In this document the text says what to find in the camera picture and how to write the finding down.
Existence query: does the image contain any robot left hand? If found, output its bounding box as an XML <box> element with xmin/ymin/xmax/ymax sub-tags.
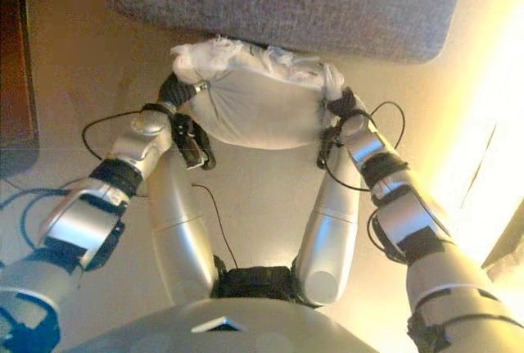
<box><xmin>157</xmin><ymin>74</ymin><xmax>210</xmax><ymax>112</ymax></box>

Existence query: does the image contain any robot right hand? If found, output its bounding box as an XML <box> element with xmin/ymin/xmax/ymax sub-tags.
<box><xmin>325</xmin><ymin>86</ymin><xmax>368</xmax><ymax>120</ymax></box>

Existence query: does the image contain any white frilled cushion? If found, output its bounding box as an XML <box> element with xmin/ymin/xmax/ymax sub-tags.
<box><xmin>170</xmin><ymin>34</ymin><xmax>347</xmax><ymax>150</ymax></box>

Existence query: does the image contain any grey fabric armchair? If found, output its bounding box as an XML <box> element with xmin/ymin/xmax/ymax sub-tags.
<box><xmin>104</xmin><ymin>0</ymin><xmax>470</xmax><ymax>63</ymax></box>

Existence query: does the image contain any silver robot left leg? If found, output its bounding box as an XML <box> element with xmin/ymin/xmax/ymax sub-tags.
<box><xmin>145</xmin><ymin>156</ymin><xmax>220</xmax><ymax>299</ymax></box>

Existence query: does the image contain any silver robot leg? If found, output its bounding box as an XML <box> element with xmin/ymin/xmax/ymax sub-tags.
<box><xmin>145</xmin><ymin>156</ymin><xmax>220</xmax><ymax>299</ymax></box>
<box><xmin>294</xmin><ymin>152</ymin><xmax>361</xmax><ymax>305</ymax></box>

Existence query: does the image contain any silver robot right leg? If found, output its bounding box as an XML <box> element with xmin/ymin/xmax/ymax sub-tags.
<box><xmin>294</xmin><ymin>152</ymin><xmax>361</xmax><ymax>305</ymax></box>

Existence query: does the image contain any dark wooden cabinet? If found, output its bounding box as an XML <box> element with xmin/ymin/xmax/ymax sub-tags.
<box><xmin>0</xmin><ymin>0</ymin><xmax>40</xmax><ymax>178</ymax></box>

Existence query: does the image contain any grey robot torso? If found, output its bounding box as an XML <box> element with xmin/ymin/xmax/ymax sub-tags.
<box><xmin>73</xmin><ymin>265</ymin><xmax>369</xmax><ymax>353</ymax></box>

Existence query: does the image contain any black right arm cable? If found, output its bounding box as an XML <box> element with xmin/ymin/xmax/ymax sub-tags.
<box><xmin>318</xmin><ymin>101</ymin><xmax>406</xmax><ymax>192</ymax></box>

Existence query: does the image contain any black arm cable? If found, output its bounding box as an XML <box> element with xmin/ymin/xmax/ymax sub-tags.
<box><xmin>318</xmin><ymin>101</ymin><xmax>406</xmax><ymax>192</ymax></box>
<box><xmin>80</xmin><ymin>110</ymin><xmax>165</xmax><ymax>161</ymax></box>

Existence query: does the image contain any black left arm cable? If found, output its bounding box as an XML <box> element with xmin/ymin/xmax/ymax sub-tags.
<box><xmin>80</xmin><ymin>110</ymin><xmax>165</xmax><ymax>161</ymax></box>

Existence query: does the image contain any thin black floor cable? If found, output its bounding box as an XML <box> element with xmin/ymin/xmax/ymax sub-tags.
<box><xmin>191</xmin><ymin>182</ymin><xmax>239</xmax><ymax>269</ymax></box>

